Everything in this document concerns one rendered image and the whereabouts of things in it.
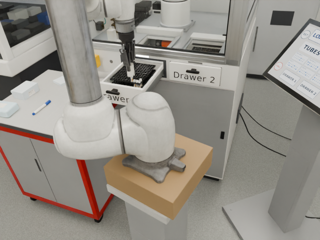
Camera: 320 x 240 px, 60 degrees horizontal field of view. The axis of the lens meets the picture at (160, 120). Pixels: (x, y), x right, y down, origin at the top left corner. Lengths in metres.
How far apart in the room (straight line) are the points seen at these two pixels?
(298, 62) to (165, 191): 0.81
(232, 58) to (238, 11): 0.24
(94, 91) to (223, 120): 1.03
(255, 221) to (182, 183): 1.02
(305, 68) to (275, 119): 1.52
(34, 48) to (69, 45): 1.32
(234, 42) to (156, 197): 0.87
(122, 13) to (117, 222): 1.29
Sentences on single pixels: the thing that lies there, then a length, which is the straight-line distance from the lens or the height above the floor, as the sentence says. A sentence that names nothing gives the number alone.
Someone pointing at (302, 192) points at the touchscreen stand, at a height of 0.42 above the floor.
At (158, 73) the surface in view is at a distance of 1.57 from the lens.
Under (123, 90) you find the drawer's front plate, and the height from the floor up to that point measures 0.91.
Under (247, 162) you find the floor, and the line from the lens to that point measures 2.30.
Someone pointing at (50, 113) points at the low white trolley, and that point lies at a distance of 1.60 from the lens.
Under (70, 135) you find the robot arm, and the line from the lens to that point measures 0.88.
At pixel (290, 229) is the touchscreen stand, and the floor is 0.06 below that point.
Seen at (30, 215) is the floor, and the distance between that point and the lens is 2.16.
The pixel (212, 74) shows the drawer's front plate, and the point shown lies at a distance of 1.54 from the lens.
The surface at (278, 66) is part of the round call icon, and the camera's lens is 1.40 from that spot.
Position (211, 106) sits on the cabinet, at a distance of 1.66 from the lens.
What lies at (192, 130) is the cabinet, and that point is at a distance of 1.81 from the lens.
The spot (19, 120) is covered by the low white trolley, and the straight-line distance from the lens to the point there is 1.62.
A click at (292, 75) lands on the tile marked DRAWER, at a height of 1.01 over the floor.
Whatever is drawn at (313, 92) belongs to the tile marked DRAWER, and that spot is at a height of 1.00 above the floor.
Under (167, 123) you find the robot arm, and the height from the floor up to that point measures 1.07.
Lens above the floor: 1.60
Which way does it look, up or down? 37 degrees down
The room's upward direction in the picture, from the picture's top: 3 degrees counter-clockwise
